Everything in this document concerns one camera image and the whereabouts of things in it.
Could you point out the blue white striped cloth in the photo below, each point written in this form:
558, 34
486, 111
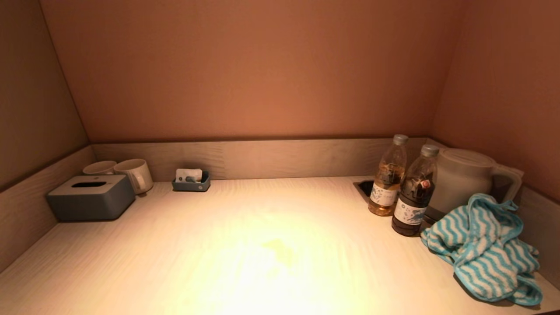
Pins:
485, 249

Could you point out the white electric kettle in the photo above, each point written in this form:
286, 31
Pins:
463, 179

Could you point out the white sachet packets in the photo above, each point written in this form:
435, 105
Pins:
188, 175

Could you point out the small grey tray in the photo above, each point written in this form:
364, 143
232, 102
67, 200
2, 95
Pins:
191, 186

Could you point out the grey tissue box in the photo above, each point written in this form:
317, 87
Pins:
89, 201

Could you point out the white ceramic mug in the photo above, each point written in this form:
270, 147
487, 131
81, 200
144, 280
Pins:
135, 173
99, 168

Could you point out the clear bottle dark drink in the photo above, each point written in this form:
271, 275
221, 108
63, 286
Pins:
413, 197

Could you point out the clear bottle amber drink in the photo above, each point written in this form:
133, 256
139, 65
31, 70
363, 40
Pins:
387, 183

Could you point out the recessed tabletop socket box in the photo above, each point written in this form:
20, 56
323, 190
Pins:
365, 188

